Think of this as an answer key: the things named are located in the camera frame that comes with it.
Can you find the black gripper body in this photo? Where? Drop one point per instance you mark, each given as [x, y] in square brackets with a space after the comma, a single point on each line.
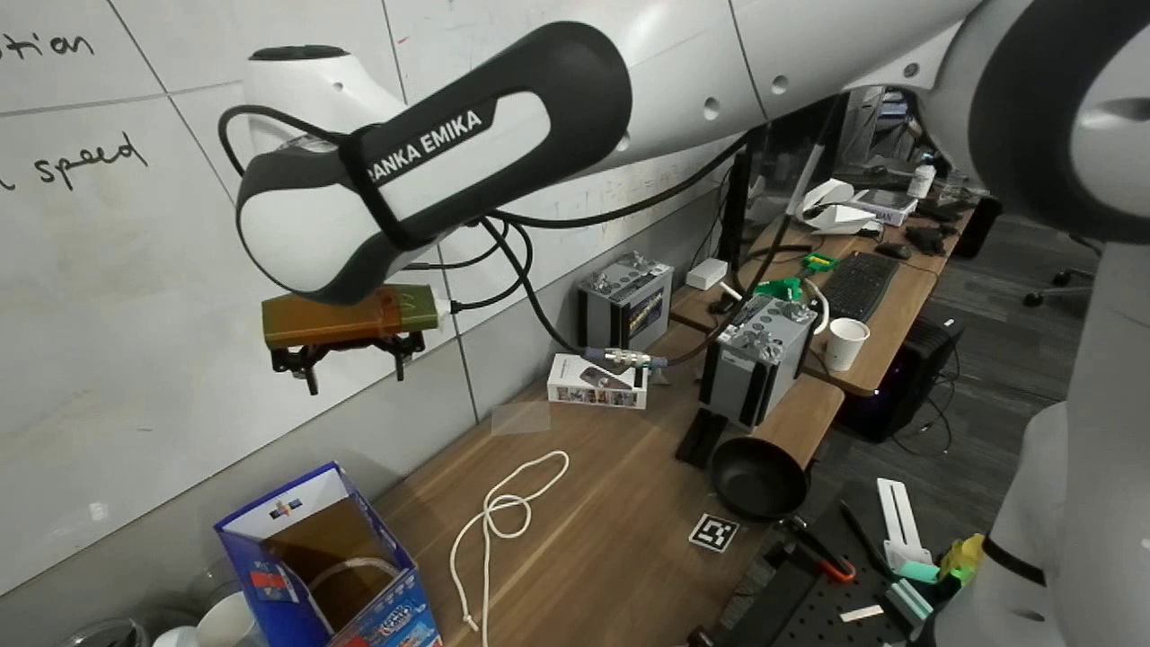
[350, 346]

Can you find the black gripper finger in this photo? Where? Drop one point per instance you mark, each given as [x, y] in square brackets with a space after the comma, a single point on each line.
[307, 367]
[403, 353]

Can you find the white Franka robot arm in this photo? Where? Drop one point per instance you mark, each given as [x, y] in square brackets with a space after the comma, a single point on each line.
[741, 61]

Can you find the small white product box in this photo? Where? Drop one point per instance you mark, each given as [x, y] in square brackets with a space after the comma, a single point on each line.
[587, 388]

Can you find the blue printed cardboard box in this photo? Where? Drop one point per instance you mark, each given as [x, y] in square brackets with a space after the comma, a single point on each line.
[383, 612]

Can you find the small grey labelled battery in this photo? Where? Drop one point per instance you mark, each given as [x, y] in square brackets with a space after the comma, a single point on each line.
[623, 309]

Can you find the white round container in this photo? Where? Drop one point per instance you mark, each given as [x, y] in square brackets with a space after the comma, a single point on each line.
[221, 624]

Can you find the black flat block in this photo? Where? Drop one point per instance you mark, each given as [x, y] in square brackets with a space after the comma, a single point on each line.
[702, 440]

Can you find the white power adapter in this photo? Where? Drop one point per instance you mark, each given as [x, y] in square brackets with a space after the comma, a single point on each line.
[707, 274]

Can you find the large grey battery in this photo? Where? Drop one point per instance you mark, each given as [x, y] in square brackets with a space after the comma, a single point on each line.
[756, 360]

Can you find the black white fiducial tag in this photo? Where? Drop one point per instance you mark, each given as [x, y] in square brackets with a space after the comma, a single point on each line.
[714, 533]

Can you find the green desk item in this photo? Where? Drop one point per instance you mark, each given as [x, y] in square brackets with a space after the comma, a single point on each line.
[786, 289]

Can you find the wooden side desk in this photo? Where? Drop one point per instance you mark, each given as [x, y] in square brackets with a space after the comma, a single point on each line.
[803, 419]

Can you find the white paper cup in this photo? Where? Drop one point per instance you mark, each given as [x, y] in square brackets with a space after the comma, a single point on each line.
[847, 346]

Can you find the black keyboard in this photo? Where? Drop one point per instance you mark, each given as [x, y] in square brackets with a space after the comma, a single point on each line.
[862, 287]

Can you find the white paper pile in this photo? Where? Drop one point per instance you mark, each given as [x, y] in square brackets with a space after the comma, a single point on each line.
[847, 210]

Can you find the black computer tower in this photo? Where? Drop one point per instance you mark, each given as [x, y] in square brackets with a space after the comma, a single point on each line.
[911, 371]

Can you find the small white piece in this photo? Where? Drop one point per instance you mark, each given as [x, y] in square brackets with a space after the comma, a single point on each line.
[862, 612]

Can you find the teal block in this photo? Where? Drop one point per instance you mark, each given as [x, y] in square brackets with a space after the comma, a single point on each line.
[911, 600]

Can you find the yellow green item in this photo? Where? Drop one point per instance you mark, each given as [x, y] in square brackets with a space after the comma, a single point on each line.
[970, 560]

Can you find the office chair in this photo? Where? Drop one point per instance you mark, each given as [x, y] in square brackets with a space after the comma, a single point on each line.
[1080, 289]

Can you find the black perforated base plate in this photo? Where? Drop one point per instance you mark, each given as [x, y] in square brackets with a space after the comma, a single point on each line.
[794, 612]

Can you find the white plastic bracket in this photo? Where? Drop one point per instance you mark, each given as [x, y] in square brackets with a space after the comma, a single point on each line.
[900, 515]

